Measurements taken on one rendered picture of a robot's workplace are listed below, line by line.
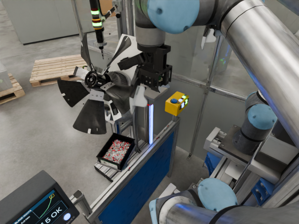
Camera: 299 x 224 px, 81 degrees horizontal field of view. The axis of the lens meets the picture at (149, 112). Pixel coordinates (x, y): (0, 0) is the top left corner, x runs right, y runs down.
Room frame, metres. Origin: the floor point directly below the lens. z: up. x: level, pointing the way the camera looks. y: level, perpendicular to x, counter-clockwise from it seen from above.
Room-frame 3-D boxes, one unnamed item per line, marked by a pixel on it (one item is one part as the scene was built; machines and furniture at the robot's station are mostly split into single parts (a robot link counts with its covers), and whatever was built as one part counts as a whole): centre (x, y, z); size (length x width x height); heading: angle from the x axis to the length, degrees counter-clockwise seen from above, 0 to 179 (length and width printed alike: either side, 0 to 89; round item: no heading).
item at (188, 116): (1.55, -0.17, 0.50); 2.59 x 0.03 x 0.91; 53
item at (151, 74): (0.45, -0.01, 1.57); 0.09 x 0.08 x 0.12; 53
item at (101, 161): (0.72, 0.21, 0.85); 0.22 x 0.17 x 0.07; 159
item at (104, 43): (0.98, 0.27, 1.50); 0.09 x 0.07 x 0.10; 178
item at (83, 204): (0.33, 0.30, 0.96); 0.03 x 0.03 x 0.20; 53
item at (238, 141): (0.61, -0.53, 1.09); 0.15 x 0.15 x 0.10
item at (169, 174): (1.02, -0.22, 0.39); 0.04 x 0.04 x 0.78; 53
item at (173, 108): (0.99, -0.20, 1.02); 0.16 x 0.10 x 0.11; 143
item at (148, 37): (0.46, 0.00, 1.65); 0.08 x 0.08 x 0.05
